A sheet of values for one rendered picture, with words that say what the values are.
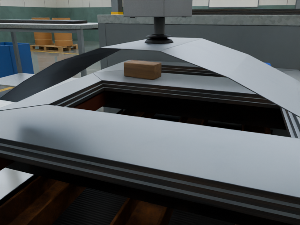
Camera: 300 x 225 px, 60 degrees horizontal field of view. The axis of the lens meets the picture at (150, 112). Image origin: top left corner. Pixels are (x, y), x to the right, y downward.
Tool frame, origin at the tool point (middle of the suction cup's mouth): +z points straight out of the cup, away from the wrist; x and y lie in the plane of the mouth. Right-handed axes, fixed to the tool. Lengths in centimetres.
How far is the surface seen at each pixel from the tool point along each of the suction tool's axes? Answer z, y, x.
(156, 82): 15.5, -36.1, -22.2
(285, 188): 15.8, 1.4, 19.7
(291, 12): -6, -97, 7
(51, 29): 8, -150, -219
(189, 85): 15.5, -39.1, -12.1
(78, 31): 10, -157, -186
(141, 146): 15.7, 1.9, -2.1
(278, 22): -2, -86, 4
